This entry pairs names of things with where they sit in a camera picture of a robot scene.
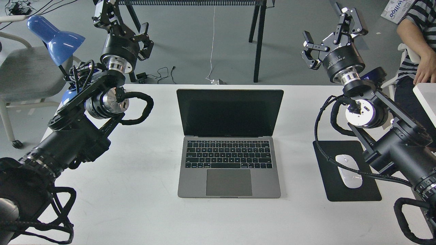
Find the black cable bundle on floor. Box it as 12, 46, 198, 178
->
0, 0, 79, 31

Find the white chair of person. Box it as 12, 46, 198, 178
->
381, 43, 421, 101

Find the grey office chair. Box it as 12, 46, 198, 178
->
0, 15, 78, 149

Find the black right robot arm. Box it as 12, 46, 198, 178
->
301, 4, 435, 245

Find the black power adapter cable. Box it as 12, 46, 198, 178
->
136, 66, 177, 85

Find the black metal table frame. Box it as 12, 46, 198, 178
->
120, 0, 267, 83

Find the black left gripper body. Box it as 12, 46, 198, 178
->
100, 34, 140, 74

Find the white side table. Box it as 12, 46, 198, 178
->
413, 83, 436, 126

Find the black mouse pad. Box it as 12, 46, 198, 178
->
312, 141, 382, 201

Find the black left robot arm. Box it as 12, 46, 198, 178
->
1, 0, 154, 245

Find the white hanging cable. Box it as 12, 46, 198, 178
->
205, 6, 227, 85

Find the white printed box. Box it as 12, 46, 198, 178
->
380, 0, 415, 24

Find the blue desk lamp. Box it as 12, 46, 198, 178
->
27, 15, 85, 105

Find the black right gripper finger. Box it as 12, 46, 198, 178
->
333, 6, 369, 47
301, 31, 330, 70

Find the grey laptop computer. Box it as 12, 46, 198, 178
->
176, 89, 284, 198

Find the person in striped shirt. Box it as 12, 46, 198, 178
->
394, 0, 436, 138

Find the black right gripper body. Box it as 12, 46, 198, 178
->
321, 45, 365, 83

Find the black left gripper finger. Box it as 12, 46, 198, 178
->
136, 23, 154, 61
92, 0, 129, 36

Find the white computer mouse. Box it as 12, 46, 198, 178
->
335, 154, 363, 189

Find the person's bare hand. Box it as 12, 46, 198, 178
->
413, 52, 436, 85

